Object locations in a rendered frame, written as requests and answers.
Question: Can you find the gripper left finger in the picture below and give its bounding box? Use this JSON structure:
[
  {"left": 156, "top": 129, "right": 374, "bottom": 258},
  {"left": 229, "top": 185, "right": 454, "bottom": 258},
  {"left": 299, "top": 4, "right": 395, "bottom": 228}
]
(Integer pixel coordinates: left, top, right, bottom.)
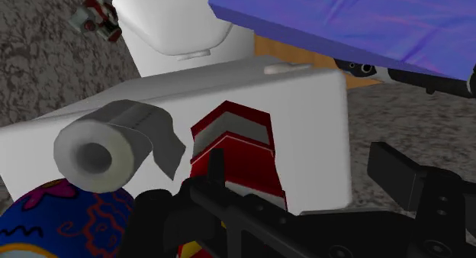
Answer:
[{"left": 121, "top": 148, "right": 298, "bottom": 258}]

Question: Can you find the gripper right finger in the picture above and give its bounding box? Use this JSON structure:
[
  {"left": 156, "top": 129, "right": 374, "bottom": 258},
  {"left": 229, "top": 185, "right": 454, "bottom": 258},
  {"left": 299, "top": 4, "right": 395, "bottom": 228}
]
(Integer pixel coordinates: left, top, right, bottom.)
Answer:
[{"left": 366, "top": 141, "right": 476, "bottom": 258}]

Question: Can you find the red and white box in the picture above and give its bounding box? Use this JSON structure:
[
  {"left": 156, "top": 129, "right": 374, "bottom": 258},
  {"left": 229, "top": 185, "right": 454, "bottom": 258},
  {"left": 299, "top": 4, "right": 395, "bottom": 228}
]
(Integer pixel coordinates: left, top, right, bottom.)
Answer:
[{"left": 188, "top": 100, "right": 288, "bottom": 212}]

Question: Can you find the grey toilet paper roll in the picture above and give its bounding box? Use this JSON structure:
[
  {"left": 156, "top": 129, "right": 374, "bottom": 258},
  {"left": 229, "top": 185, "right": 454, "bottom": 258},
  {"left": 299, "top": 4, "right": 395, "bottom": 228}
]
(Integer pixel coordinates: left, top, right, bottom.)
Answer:
[{"left": 53, "top": 99, "right": 187, "bottom": 194}]

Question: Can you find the orange wooden panel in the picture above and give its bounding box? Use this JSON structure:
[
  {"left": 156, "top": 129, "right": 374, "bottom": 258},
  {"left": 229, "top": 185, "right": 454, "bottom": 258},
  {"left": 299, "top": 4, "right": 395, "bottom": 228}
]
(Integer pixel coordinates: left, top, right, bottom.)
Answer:
[{"left": 254, "top": 34, "right": 384, "bottom": 90}]

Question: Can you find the blue patterned egg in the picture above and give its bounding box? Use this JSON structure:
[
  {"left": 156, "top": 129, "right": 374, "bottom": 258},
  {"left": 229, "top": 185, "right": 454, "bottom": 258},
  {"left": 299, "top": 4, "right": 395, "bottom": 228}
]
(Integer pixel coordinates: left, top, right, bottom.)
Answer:
[{"left": 0, "top": 177, "right": 215, "bottom": 258}]

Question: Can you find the red white toy figure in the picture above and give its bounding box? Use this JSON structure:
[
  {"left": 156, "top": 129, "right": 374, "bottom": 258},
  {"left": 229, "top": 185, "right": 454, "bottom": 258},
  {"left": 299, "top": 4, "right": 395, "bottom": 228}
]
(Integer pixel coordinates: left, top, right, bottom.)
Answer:
[{"left": 68, "top": 0, "right": 124, "bottom": 43}]

